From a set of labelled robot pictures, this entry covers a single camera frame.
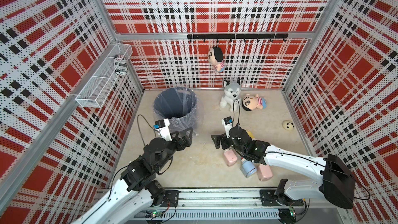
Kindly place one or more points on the hanging cartoon boy doll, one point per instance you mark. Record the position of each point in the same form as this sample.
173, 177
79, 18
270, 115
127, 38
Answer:
215, 58

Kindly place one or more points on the right green circuit board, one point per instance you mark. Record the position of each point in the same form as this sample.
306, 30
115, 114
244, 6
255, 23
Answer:
286, 216

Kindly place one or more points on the black white can in basket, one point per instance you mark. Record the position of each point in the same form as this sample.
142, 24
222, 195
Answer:
120, 65

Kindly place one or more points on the pink sharpener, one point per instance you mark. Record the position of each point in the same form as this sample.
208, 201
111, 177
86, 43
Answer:
264, 172
230, 157

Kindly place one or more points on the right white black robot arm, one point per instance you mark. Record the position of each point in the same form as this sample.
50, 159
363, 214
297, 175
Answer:
327, 178

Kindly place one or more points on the grey bin with plastic liner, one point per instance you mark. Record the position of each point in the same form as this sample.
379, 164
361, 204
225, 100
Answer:
182, 107

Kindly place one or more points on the cream panda face ball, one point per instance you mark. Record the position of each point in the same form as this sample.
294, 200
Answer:
288, 125

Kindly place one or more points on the black wall hook rail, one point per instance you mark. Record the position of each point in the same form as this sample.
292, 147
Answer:
270, 36

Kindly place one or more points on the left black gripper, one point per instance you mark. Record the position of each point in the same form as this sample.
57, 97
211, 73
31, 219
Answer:
187, 141

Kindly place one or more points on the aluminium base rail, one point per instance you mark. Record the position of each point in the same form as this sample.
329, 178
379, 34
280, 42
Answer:
234, 204

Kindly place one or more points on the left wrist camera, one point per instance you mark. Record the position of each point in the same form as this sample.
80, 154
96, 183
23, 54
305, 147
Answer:
161, 127

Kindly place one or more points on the left green circuit board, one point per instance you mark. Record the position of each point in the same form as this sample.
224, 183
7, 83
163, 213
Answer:
154, 214

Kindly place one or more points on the blue sharpener front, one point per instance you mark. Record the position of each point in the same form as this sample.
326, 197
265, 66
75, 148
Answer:
247, 168

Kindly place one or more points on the green circuit board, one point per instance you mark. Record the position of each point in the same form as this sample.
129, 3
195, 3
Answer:
154, 214
286, 216

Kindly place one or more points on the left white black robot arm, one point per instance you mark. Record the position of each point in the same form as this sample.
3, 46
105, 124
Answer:
137, 189

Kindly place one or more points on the lying cartoon boy doll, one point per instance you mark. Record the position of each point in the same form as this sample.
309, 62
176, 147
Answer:
253, 102

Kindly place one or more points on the husky plush toy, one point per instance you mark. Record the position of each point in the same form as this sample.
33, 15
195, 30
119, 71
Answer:
231, 95

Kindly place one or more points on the white wire wall basket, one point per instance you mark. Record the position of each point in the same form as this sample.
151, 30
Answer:
99, 86

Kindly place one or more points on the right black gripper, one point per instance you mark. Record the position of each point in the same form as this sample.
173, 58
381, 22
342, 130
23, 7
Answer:
217, 140

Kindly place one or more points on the yellow pencil sharpener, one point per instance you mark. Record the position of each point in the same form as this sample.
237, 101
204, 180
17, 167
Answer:
251, 135

